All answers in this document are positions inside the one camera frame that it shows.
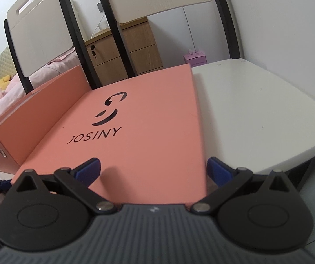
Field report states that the white desktop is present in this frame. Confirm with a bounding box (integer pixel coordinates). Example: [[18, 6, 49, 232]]
[[0, 59, 315, 182]]

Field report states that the wooden drawer cabinet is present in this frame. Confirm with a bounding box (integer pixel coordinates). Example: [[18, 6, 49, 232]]
[[84, 16, 165, 87]]

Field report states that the orange cardboard box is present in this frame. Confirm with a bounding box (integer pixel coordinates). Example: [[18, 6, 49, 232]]
[[0, 65, 93, 174]]

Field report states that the yellow plush toy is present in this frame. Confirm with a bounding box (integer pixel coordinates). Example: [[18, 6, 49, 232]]
[[0, 74, 11, 90]]

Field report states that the small pink box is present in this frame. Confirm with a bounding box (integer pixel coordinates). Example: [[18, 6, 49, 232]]
[[183, 49, 207, 64]]

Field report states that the white cable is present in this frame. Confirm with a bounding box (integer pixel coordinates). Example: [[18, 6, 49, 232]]
[[90, 12, 106, 39]]

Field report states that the white wardrobe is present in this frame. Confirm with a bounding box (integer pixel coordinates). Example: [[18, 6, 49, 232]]
[[149, 3, 229, 66]]

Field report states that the orange box lid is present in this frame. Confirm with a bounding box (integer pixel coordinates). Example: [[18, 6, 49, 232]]
[[10, 63, 208, 208]]

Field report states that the pink bed sheet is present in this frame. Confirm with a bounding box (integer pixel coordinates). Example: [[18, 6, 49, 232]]
[[29, 60, 79, 88]]

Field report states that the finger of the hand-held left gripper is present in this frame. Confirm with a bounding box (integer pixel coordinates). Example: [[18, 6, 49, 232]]
[[0, 179, 13, 197]]

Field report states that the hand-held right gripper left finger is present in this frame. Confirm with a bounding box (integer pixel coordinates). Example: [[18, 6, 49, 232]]
[[13, 158, 118, 215]]

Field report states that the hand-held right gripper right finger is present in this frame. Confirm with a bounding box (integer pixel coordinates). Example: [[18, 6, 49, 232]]
[[190, 157, 298, 215]]

